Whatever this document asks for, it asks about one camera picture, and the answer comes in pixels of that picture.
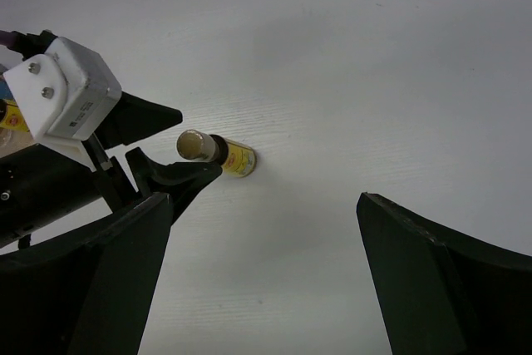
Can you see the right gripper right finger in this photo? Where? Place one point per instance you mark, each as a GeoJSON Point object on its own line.
{"type": "Point", "coordinates": [441, 291]}

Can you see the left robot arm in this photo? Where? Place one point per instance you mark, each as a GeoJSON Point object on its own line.
{"type": "Point", "coordinates": [40, 186]}

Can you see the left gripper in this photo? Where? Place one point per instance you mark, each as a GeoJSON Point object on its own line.
{"type": "Point", "coordinates": [134, 119]}

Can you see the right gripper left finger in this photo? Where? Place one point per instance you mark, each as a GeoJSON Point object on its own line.
{"type": "Point", "coordinates": [87, 291]}

